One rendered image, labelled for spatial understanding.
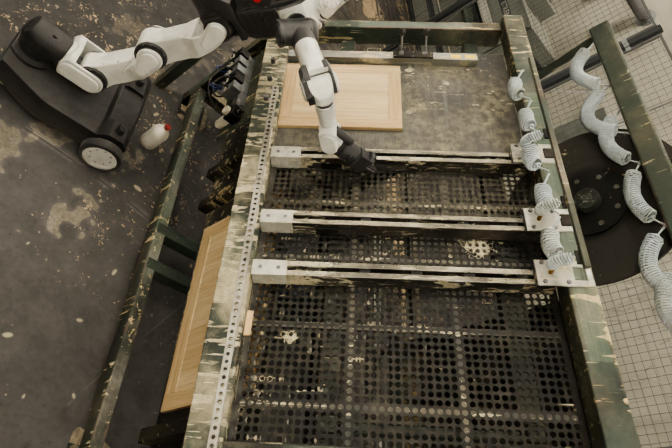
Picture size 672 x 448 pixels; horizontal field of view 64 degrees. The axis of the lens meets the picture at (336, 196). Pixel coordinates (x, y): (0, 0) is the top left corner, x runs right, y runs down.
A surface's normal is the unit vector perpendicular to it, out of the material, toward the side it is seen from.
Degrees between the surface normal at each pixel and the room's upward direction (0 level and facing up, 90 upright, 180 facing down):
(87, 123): 0
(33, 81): 0
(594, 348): 50
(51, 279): 0
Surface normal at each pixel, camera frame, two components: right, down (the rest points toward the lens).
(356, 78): -0.01, -0.62
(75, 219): 0.76, -0.36
